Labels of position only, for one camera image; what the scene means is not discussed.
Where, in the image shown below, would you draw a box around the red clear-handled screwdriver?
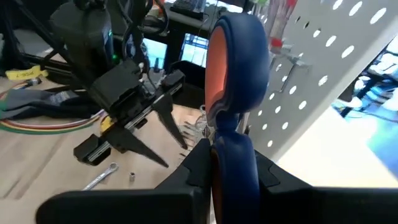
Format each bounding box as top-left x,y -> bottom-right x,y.
266,0 -> 301,55

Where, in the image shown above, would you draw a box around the white metal pegboard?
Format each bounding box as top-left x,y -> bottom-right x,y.
245,0 -> 398,163

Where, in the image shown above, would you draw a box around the red cable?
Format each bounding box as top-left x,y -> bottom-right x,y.
0,81 -> 107,130

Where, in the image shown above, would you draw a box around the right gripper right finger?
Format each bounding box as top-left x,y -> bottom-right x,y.
253,149 -> 398,224

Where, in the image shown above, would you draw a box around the yellow cable tag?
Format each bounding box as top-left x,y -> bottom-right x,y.
5,64 -> 50,82

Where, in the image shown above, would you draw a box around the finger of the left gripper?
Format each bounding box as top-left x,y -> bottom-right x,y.
107,123 -> 170,169
151,92 -> 189,151

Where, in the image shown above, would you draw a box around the black grey work glove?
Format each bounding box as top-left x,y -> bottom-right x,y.
0,88 -> 100,121

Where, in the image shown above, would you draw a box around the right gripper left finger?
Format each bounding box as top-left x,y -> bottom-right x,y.
35,138 -> 215,224

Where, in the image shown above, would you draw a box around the blue red scissors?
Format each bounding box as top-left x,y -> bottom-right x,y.
204,12 -> 271,224

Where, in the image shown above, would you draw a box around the silver combination wrench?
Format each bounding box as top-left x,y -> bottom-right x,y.
81,162 -> 120,192

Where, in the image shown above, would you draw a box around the curved metal pegboard hook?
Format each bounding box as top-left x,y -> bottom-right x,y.
273,49 -> 313,94

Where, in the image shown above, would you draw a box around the yellow black tape measure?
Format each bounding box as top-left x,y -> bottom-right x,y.
99,115 -> 116,134

